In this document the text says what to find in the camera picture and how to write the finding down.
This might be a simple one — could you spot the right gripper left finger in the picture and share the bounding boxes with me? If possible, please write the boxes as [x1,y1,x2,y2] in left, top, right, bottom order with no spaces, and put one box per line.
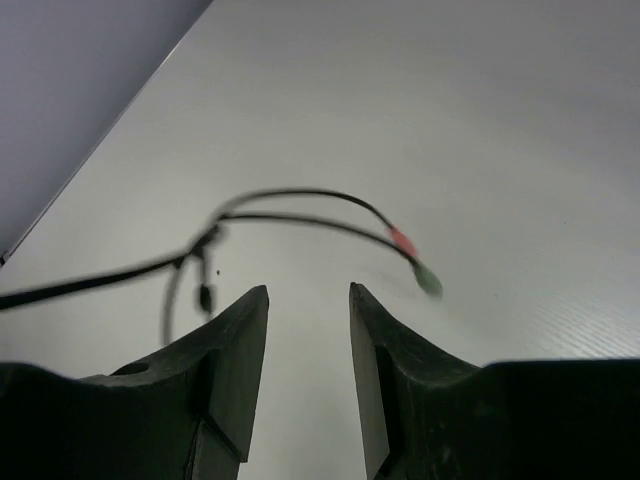
[1,286,269,479]

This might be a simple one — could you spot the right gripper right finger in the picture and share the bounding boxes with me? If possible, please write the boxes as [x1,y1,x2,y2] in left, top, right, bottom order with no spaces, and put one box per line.
[349,283,639,479]

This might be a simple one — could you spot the black headphones with cable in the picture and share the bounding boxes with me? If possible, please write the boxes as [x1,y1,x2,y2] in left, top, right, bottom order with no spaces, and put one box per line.
[1,187,444,346]

